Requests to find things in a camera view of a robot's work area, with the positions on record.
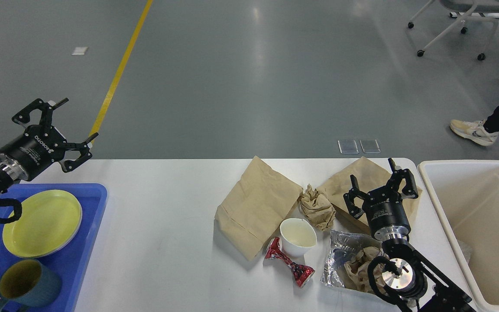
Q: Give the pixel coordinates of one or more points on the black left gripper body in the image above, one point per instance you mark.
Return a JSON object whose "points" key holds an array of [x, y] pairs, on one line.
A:
{"points": [[35, 150]]}

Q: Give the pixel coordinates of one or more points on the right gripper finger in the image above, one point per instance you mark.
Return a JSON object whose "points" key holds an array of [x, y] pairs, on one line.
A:
{"points": [[401, 184], [349, 198]]}

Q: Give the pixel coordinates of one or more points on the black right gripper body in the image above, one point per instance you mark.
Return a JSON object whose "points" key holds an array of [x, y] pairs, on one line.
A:
{"points": [[386, 216]]}

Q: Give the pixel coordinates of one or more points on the yellow plastic plate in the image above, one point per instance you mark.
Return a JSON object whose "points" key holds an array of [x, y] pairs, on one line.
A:
{"points": [[20, 237]]}

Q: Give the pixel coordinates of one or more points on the large brown paper bag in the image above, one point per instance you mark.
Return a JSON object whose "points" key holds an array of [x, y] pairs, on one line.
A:
{"points": [[255, 207]]}

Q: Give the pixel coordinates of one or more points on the dark teal mug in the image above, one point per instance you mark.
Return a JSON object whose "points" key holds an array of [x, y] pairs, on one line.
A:
{"points": [[30, 284]]}

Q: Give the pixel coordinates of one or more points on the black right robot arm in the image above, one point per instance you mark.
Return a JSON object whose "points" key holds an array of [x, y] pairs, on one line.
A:
{"points": [[448, 297]]}

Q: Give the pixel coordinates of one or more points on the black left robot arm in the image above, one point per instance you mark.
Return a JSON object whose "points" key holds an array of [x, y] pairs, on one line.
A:
{"points": [[38, 113]]}

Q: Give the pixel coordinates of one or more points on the crumpled brown paper ball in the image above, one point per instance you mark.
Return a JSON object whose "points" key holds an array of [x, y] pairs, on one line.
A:
{"points": [[318, 210]]}

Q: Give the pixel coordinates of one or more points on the pale green plate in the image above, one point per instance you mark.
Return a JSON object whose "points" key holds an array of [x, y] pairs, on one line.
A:
{"points": [[58, 226]]}

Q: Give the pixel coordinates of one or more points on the crumpled brown paper on foil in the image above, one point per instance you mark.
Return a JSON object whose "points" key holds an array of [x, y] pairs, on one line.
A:
{"points": [[357, 267]]}

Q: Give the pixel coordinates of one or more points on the white paper cup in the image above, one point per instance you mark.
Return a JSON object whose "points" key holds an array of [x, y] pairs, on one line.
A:
{"points": [[297, 237]]}

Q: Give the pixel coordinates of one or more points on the white plastic bin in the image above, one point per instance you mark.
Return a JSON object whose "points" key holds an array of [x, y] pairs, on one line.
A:
{"points": [[465, 194]]}

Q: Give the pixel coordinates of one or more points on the crushed red can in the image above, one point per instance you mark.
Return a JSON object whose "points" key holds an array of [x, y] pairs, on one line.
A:
{"points": [[301, 273]]}

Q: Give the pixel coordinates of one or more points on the person in black trousers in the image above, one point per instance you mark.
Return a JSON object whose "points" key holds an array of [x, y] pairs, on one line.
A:
{"points": [[483, 132]]}

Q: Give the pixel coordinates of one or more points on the blue plastic tray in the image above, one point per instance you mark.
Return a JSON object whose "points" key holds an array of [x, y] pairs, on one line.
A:
{"points": [[71, 261]]}

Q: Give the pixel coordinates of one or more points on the white office chair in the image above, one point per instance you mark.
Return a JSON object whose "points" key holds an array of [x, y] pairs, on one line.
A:
{"points": [[475, 10]]}

